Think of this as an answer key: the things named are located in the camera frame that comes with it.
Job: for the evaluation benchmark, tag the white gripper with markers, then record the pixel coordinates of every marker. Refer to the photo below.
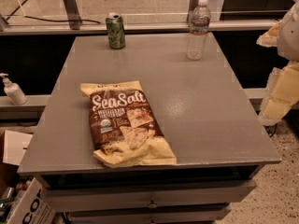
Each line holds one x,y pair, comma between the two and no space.
290,34

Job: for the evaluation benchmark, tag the brown sea salt chip bag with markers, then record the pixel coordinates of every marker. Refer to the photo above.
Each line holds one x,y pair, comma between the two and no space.
124,130

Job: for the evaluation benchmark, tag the clear plastic water bottle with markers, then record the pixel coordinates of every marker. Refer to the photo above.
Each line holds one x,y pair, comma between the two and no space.
198,29

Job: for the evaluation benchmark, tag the white pump dispenser bottle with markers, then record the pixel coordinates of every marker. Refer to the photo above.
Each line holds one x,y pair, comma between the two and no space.
13,91

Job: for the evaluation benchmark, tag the grey drawer cabinet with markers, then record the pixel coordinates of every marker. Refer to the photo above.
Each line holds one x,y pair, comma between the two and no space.
202,110

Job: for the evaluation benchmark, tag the green soda can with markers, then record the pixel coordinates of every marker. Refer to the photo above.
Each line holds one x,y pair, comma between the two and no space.
115,31

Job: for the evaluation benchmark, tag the open brown cardboard box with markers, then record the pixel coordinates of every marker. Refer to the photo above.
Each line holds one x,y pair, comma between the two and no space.
12,148

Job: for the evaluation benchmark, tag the white cardboard box with print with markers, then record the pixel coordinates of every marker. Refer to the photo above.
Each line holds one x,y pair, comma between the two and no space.
30,208

